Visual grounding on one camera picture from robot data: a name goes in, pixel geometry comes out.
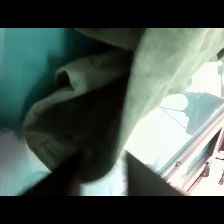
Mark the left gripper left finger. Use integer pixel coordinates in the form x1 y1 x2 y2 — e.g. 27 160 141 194
21 150 84 197

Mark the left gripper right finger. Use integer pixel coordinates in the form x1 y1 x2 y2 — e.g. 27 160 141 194
125 150 186 197

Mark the green shirt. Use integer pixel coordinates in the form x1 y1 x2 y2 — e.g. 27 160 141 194
22 27 224 184

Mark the silver frame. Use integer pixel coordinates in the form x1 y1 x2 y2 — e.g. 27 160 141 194
159 113 224 197

